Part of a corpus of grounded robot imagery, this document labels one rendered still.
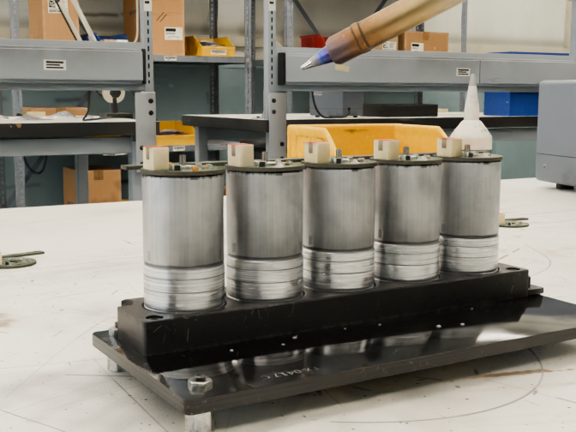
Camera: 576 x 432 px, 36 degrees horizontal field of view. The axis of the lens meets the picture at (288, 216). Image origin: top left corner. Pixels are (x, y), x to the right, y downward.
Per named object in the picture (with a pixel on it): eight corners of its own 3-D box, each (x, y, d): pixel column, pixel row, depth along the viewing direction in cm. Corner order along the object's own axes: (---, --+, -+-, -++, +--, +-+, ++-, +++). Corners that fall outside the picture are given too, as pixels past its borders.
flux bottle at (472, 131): (447, 199, 71) (451, 73, 70) (448, 194, 74) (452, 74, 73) (490, 200, 71) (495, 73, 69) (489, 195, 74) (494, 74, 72)
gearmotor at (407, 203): (453, 303, 31) (457, 156, 30) (396, 311, 30) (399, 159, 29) (408, 289, 33) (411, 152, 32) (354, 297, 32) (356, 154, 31)
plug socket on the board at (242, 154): (261, 165, 27) (261, 144, 27) (237, 167, 27) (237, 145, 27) (249, 164, 28) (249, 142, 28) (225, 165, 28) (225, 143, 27)
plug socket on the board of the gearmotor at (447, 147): (467, 157, 32) (468, 137, 31) (449, 157, 31) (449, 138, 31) (453, 155, 32) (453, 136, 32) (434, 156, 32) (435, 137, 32)
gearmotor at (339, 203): (388, 313, 29) (391, 159, 29) (327, 322, 28) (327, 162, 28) (346, 298, 32) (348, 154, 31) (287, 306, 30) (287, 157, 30)
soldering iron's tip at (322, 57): (303, 76, 24) (336, 59, 24) (296, 59, 24) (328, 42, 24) (308, 76, 24) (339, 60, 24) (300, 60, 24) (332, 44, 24)
